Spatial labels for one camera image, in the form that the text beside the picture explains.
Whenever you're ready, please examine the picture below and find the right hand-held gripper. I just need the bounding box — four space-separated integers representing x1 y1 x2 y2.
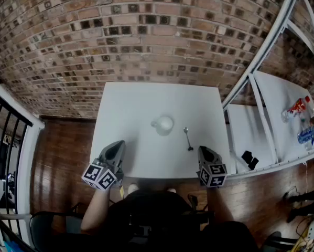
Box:
197 145 228 188

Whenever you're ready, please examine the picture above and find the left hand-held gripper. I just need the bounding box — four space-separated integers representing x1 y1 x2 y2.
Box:
81 140 126 192

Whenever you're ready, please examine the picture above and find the metal spoon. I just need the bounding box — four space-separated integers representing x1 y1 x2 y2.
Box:
183 127 194 152

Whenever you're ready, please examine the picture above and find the white cup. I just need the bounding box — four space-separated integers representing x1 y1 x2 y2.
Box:
150 115 175 137

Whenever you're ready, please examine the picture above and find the person's left forearm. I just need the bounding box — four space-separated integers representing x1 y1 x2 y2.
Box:
80 187 113 235

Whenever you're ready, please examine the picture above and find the person's right forearm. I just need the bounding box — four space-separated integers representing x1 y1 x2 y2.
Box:
207 185 236 223

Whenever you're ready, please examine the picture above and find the black block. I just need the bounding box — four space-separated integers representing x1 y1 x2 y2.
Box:
241 150 254 164
248 156 260 171

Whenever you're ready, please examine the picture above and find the white metal rack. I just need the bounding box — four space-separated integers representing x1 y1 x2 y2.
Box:
221 0 314 180

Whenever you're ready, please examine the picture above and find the person's black clothing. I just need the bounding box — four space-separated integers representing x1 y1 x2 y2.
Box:
79 188 260 252

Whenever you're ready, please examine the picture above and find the black chair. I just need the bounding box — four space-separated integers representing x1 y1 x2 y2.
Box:
29 210 84 252

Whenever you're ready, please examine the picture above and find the blue label plastic bottle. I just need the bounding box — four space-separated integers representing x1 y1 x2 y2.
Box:
297 124 314 145

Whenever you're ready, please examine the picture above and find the red and white packet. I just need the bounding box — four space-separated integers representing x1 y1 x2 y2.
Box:
280 95 312 123

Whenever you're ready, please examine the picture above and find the black metal railing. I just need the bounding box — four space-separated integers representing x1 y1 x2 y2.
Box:
0 87 34 243

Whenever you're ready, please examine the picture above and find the blue box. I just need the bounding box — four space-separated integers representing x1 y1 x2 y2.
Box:
2 240 21 252

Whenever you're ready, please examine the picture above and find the black cable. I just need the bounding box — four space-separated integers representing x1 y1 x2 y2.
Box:
281 186 302 202

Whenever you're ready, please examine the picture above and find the white railing post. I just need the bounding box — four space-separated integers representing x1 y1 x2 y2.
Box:
0 72 46 248

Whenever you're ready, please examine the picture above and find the white cable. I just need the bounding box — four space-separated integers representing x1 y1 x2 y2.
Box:
304 161 309 194

